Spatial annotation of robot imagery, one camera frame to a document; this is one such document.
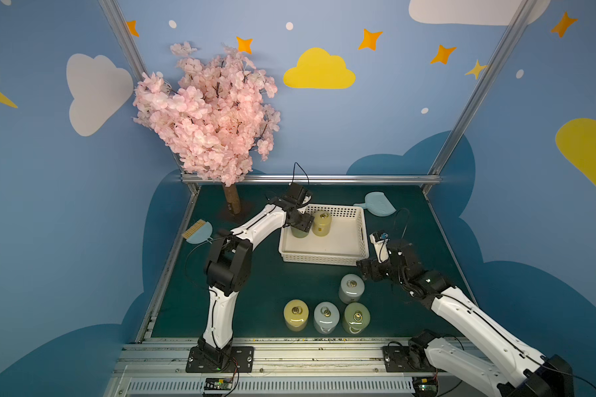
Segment grey-blue tea canister back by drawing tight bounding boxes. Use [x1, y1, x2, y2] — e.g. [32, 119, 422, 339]
[339, 274, 365, 304]

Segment white perforated plastic basket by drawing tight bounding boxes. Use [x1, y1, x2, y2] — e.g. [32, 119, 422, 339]
[278, 204, 369, 266]

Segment green tea canister back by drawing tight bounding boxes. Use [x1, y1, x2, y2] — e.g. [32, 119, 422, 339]
[291, 227, 309, 238]

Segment green tea canister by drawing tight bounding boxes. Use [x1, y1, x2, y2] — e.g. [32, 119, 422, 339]
[291, 227, 309, 238]
[342, 302, 371, 335]

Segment yellow tea canister back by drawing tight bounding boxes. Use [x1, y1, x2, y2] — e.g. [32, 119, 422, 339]
[311, 210, 333, 237]

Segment pale blue tea canister front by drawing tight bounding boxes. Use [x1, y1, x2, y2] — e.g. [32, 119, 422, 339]
[313, 302, 340, 334]

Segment olive yellow tea canister front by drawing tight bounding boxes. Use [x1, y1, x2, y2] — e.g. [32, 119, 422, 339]
[283, 299, 310, 332]

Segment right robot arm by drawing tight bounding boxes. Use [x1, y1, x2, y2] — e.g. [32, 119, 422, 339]
[357, 233, 574, 396]

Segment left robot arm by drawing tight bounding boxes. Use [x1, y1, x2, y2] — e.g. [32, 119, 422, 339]
[198, 183, 314, 357]

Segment teal dustpan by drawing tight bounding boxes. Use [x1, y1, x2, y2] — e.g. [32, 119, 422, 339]
[354, 191, 397, 218]

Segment teal hand brush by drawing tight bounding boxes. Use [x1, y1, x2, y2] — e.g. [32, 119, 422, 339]
[182, 219, 213, 245]

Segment pink cherry blossom tree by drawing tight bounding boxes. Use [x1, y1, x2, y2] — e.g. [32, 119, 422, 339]
[133, 41, 281, 215]

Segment right controller board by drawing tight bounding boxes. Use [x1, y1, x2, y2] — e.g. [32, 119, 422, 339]
[412, 377, 438, 397]

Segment controller board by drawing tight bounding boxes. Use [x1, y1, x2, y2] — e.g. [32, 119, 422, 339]
[203, 377, 236, 394]
[412, 377, 438, 397]

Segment left controller board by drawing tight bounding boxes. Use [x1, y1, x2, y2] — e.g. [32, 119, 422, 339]
[203, 377, 236, 394]

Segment dark metal tree base plate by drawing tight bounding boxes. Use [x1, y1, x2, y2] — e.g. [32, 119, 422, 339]
[218, 200, 255, 225]

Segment back aluminium frame bar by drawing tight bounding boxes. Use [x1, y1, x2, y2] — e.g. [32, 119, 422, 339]
[241, 175, 441, 185]

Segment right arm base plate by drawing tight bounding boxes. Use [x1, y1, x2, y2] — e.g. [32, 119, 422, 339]
[382, 342, 437, 373]

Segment aluminium front rail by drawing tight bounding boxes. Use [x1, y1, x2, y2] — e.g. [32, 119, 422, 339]
[103, 336, 535, 397]

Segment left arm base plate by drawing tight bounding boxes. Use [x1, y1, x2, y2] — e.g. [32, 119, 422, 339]
[185, 343, 255, 373]

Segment left aluminium frame post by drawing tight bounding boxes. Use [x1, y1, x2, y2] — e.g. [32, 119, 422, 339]
[98, 0, 200, 197]

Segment aluminium frame post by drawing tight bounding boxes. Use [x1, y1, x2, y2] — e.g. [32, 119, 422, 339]
[422, 0, 539, 197]
[98, 0, 200, 197]

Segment right aluminium frame post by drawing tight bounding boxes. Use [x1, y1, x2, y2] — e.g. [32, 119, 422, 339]
[422, 0, 539, 197]

